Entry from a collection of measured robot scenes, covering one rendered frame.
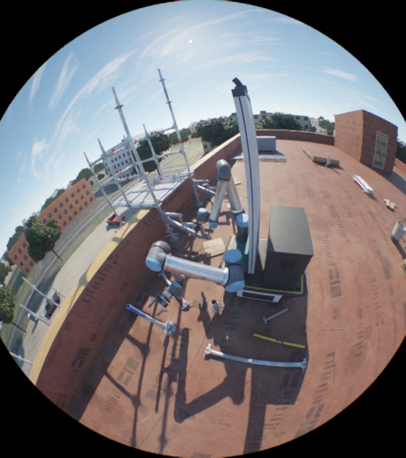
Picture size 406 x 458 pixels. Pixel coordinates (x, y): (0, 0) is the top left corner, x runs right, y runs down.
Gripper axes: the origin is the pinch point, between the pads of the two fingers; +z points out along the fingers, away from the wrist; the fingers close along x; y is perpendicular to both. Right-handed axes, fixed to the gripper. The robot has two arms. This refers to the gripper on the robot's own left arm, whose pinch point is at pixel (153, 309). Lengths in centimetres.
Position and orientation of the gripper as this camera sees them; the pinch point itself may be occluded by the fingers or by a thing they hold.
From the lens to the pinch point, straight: 138.3
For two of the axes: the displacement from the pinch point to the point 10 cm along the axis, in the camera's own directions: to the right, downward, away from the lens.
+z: -5.9, 6.2, -5.1
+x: 7.7, 2.6, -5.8
